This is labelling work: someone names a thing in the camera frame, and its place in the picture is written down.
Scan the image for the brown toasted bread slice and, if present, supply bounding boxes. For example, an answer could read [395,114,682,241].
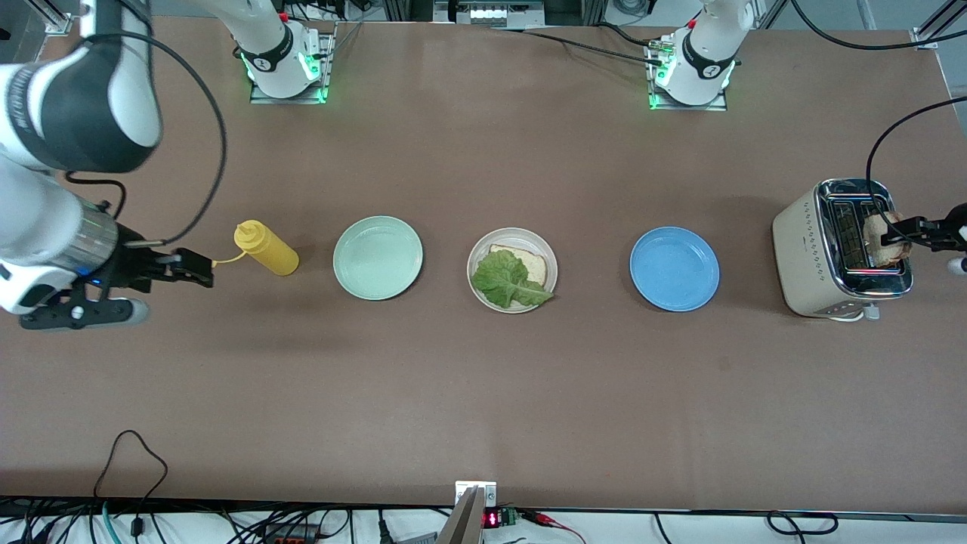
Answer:
[863,211,911,267]

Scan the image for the yellow squeeze bottle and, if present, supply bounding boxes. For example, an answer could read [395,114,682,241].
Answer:
[212,219,301,278]

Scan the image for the green lettuce leaf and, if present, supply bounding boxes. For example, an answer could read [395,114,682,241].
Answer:
[470,249,556,309]

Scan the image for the light bread slice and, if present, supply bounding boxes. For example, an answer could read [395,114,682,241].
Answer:
[488,243,548,289]

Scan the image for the mint green plate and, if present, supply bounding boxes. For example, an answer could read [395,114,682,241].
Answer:
[332,215,425,301]

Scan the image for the blue plate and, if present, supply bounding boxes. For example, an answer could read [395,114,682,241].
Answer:
[629,226,721,313]

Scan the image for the beige plate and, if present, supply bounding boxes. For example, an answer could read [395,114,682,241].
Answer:
[466,227,559,314]

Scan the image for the beige chrome toaster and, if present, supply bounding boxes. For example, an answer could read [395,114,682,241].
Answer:
[771,178,916,323]

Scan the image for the white power strip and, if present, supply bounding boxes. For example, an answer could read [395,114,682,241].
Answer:
[434,0,546,28]

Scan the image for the thin black looped cable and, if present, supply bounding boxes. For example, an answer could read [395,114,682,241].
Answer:
[92,429,169,501]

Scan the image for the aluminium frame corner bracket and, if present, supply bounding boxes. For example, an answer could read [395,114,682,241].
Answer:
[910,0,967,51]
[29,0,76,36]

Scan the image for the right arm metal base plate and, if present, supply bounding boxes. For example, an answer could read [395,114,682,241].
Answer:
[249,21,337,105]

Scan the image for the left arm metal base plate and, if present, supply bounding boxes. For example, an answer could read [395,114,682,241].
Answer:
[647,38,730,112]

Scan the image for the black coiled cable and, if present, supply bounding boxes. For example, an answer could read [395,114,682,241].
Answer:
[767,511,839,536]

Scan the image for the grey metal camera mount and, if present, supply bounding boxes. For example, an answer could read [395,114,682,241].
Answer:
[437,481,499,544]

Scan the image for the long black base cable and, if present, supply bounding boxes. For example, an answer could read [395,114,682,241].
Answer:
[490,23,669,65]

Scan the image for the red cable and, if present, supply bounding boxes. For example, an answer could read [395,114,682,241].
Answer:
[525,511,586,543]

